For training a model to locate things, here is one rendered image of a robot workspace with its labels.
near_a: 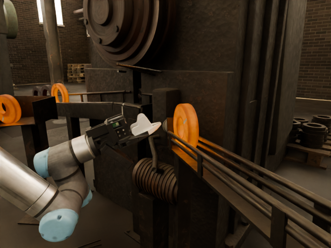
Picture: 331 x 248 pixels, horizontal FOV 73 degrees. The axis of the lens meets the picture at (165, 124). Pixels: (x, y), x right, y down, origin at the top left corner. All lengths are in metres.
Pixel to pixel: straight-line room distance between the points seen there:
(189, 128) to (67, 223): 0.38
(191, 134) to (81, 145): 0.31
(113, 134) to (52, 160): 0.17
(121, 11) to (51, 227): 0.74
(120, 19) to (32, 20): 10.87
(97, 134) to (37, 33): 11.16
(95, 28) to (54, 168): 0.65
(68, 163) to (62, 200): 0.11
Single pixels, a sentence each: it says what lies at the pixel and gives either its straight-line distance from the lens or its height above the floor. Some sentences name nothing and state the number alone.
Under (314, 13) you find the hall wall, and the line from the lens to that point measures 6.95.
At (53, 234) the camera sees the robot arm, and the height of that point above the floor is 0.54.
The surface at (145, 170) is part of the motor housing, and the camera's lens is 0.86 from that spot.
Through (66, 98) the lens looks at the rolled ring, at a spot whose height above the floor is 0.68.
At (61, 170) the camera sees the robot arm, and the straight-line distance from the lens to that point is 0.68.
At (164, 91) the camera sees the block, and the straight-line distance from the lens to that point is 0.89.
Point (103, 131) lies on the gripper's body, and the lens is 0.65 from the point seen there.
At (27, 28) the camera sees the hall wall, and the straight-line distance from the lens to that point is 11.64.
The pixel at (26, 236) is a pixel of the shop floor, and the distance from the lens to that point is 1.54.
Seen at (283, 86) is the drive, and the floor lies 0.75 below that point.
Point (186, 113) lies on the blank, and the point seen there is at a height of 0.76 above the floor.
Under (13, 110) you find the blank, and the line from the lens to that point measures 1.37.
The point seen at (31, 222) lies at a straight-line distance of 1.62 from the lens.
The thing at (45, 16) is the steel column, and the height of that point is 2.21.
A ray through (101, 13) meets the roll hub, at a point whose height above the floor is 1.10.
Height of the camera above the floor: 0.90
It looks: 15 degrees down
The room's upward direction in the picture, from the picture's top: straight up
